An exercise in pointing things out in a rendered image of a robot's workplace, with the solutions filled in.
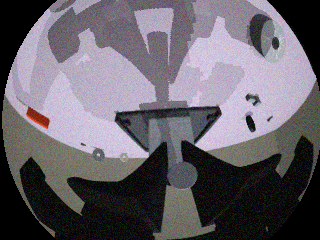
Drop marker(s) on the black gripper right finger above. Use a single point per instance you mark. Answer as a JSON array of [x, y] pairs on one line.
[[219, 184]]

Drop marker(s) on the red-handled screwdriver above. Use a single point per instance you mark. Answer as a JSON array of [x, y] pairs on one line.
[[40, 119]]

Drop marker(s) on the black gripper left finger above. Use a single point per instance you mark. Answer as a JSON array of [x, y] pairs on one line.
[[141, 194]]

